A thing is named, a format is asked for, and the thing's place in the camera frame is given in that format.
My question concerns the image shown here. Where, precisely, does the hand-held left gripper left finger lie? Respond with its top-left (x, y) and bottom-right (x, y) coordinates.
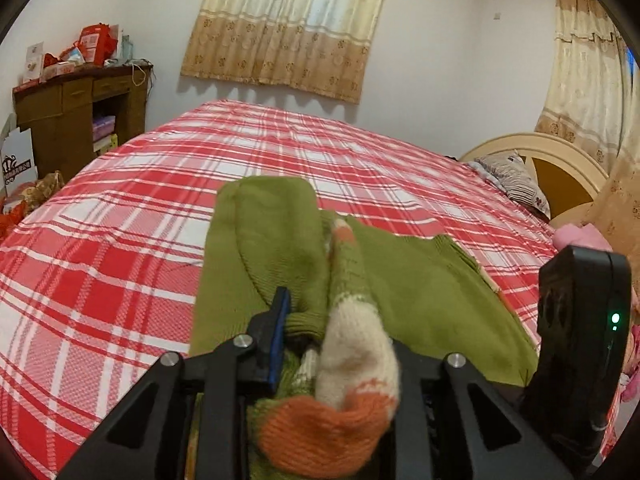
top-left (57, 287), bottom-right (292, 480)

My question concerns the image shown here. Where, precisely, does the red plaid bed sheet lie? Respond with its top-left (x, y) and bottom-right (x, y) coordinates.
top-left (0, 99), bottom-right (640, 480)

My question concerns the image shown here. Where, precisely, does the grey patterned pillow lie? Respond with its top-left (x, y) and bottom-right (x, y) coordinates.
top-left (472, 150), bottom-right (552, 219)

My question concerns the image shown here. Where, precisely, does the green orange cream striped sweater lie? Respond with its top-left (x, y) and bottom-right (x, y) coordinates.
top-left (185, 176), bottom-right (541, 480)

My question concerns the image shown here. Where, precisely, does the brown patterned bag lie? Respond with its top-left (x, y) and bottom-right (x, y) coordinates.
top-left (22, 170), bottom-right (66, 212)

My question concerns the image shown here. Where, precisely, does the white printed box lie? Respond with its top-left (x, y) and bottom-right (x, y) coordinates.
top-left (21, 42), bottom-right (46, 86)

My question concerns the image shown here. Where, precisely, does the red gift box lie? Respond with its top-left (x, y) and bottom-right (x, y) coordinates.
top-left (77, 24), bottom-right (119, 67)

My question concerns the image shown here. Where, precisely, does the white cardboard box crown print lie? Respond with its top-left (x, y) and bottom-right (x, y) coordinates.
top-left (0, 127), bottom-right (39, 197)

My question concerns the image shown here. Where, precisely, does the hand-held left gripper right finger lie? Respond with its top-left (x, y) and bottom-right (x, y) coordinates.
top-left (390, 337), bottom-right (576, 480)

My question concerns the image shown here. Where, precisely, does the white cable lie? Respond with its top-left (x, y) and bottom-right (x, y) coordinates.
top-left (130, 61), bottom-right (152, 90)

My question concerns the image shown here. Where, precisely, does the red bag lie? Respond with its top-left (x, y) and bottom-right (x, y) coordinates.
top-left (0, 199), bottom-right (27, 242)

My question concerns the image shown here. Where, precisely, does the beige floral long curtain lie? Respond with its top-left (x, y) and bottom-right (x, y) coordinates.
top-left (534, 0), bottom-right (640, 253)

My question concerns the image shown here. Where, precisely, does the brown wooden desk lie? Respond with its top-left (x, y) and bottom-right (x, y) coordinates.
top-left (12, 62), bottom-right (153, 182)

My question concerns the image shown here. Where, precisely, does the pink box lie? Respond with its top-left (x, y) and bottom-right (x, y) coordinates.
top-left (92, 115), bottom-right (117, 142)

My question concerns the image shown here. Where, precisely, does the beige window curtain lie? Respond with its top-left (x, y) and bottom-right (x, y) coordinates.
top-left (180, 0), bottom-right (396, 106)

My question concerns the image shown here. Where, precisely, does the cream arched headboard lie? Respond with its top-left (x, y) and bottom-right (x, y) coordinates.
top-left (459, 132), bottom-right (609, 222)

